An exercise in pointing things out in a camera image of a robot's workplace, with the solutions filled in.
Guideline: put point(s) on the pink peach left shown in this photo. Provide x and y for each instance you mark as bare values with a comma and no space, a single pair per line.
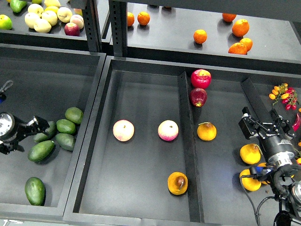
123,130

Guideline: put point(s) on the yellow pear upper right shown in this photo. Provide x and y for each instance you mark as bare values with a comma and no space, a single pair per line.
250,153

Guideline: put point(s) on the green apple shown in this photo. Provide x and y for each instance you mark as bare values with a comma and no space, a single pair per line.
5,22

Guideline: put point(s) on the dark red apple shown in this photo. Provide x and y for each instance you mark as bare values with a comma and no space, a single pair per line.
198,97

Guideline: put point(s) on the orange top right edge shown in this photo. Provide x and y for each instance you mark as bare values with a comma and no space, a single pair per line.
228,17

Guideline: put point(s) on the yellow pear lower right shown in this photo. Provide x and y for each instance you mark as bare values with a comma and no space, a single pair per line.
250,184

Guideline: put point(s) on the bright red apple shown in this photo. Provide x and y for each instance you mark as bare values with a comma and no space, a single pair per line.
201,78

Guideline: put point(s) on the orange right small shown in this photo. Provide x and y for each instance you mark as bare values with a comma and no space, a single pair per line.
247,42

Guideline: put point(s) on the green avocado middle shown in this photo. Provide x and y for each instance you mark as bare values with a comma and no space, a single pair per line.
66,126

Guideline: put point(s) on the pale yellow pear centre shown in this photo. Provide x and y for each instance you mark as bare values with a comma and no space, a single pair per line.
50,16

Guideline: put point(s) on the orange front right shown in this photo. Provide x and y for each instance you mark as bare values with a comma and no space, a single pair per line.
238,48

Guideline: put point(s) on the black shelf post left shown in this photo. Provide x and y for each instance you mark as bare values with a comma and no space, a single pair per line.
91,23

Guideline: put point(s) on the red chili pepper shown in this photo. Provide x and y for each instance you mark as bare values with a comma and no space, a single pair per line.
297,122

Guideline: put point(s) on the black left tray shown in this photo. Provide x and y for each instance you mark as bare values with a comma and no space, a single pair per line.
46,83

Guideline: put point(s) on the light green avocado front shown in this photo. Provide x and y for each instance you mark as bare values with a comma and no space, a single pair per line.
40,151

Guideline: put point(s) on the cherry tomato bunch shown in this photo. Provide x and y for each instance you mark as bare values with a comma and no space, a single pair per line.
286,95

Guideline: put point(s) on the pale yellow pear left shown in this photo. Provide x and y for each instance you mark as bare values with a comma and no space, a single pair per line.
30,19

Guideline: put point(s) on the pale peach on shelf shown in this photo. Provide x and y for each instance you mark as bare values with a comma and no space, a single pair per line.
78,20

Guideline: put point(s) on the pink peach right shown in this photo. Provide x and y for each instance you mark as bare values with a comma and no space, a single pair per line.
168,130

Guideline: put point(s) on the black tray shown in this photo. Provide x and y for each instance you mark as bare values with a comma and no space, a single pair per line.
46,83
125,183

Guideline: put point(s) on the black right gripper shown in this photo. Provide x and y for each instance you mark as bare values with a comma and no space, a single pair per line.
275,146

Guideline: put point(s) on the yellow pear far right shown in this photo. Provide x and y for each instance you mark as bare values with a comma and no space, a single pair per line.
264,164

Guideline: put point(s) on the black centre tray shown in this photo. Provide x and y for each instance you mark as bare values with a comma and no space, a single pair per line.
125,183

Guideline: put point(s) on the dark green avocado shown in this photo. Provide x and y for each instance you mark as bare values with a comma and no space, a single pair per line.
35,191

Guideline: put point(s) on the red apple on shelf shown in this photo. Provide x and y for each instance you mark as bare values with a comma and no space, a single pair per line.
72,29

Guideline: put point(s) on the pale yellow pear front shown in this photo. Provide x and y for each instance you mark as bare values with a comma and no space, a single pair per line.
42,26

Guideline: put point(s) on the green avocado lower right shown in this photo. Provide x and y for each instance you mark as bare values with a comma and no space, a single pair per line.
66,141

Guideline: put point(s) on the orange shelf centre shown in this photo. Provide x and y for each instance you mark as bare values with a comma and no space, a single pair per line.
200,36

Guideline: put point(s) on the large orange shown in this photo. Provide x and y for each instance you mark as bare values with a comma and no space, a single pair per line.
240,28

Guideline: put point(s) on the black divider right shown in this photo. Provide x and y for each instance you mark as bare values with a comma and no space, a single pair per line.
256,99

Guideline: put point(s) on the green avocado top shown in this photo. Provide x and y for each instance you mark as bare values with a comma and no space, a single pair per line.
74,114

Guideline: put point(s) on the pink peach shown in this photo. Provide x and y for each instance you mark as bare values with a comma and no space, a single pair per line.
123,130
168,130

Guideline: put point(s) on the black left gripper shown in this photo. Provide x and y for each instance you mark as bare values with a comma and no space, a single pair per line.
13,130

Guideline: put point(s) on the green avocado hidden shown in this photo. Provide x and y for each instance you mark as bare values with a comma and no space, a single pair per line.
47,135

